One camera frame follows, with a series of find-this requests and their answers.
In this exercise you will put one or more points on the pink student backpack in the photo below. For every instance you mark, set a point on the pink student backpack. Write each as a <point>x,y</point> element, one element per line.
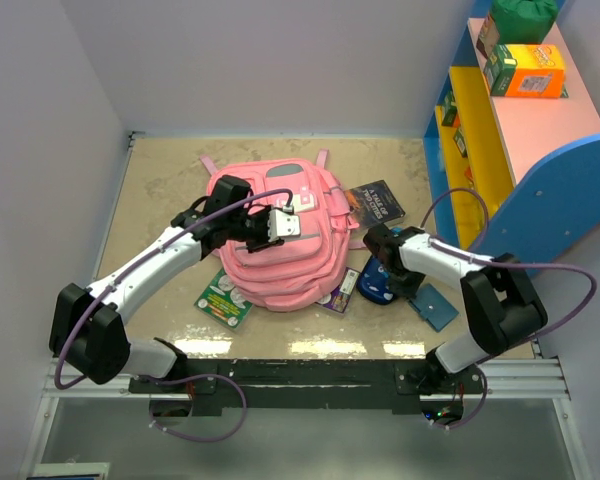
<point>312,261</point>

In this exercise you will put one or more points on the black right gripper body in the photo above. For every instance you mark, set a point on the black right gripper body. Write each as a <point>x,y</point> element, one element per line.
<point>404,282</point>

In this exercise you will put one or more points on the blue wallet notebook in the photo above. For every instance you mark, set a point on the blue wallet notebook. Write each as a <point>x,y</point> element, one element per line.
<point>433,307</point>

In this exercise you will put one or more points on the small green box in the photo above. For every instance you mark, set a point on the small green box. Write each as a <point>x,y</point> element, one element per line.
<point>449,111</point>
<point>460,141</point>

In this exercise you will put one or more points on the green cloth bag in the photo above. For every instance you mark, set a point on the green cloth bag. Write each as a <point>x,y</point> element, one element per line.
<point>523,21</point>

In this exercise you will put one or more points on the brown card box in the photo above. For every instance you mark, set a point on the brown card box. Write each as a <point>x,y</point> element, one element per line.
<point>488,36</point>

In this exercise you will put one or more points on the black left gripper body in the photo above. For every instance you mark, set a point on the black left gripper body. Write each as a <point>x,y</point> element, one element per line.
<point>249,227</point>

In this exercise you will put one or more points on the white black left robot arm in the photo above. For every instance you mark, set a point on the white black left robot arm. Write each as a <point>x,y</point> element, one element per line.
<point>89,323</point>

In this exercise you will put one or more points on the small green box lower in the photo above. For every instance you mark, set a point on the small green box lower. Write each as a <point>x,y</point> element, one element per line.
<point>460,141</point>

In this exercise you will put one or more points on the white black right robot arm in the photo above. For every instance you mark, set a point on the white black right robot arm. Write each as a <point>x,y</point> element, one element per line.
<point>501,304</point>

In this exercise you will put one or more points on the purple paperback book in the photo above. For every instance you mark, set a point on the purple paperback book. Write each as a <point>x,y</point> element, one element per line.
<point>338,300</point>

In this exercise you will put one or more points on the orange packet on shelf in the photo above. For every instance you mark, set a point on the orange packet on shelf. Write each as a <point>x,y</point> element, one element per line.
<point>470,178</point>

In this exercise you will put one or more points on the blue pencil case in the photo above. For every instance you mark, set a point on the blue pencil case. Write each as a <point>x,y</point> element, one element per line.
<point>376,283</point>

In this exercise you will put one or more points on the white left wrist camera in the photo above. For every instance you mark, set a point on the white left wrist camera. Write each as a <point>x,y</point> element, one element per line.
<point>283,223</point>

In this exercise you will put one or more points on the green paperback book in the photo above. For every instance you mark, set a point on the green paperback book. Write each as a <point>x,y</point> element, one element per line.
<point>223,302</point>

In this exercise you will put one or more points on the small green box upper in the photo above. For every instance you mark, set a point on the small green box upper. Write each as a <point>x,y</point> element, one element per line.
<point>449,111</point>

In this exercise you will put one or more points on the orange green crayon box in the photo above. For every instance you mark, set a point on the orange green crayon box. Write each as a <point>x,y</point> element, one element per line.
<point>525,71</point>

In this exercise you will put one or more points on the dark novel book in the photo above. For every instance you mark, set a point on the dark novel book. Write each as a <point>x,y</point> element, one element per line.
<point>372,204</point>

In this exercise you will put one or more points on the blue yellow pink shelf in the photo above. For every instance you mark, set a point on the blue yellow pink shelf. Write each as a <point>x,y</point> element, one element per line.
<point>535,162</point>

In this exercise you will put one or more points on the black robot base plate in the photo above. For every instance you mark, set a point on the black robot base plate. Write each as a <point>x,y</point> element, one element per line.
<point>400,386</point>

